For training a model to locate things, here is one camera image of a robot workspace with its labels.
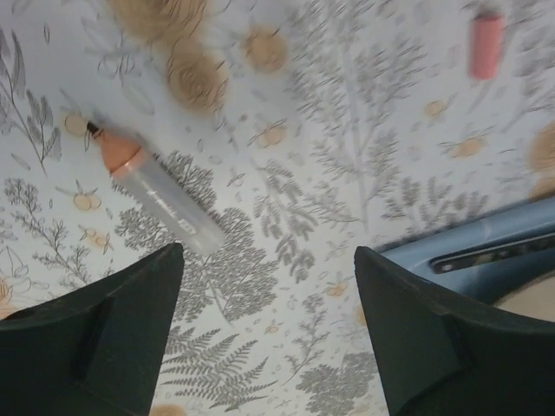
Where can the light blue checked placemat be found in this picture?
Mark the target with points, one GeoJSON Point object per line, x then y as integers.
{"type": "Point", "coordinates": [490, 282]}

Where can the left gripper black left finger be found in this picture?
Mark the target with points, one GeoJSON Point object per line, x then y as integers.
{"type": "Point", "coordinates": [97, 350]}

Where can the dark striped rim dinner plate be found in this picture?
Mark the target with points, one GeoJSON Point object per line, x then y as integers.
{"type": "Point", "coordinates": [532, 302]}

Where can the pink pen cap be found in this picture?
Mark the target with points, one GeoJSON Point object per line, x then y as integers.
{"type": "Point", "coordinates": [486, 38]}

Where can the grey marker with red tip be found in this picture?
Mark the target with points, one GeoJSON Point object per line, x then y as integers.
{"type": "Point", "coordinates": [134, 168]}

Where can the black handled fork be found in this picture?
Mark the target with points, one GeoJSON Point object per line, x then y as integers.
{"type": "Point", "coordinates": [490, 253]}

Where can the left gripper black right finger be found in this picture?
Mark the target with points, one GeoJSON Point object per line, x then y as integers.
{"type": "Point", "coordinates": [441, 353]}

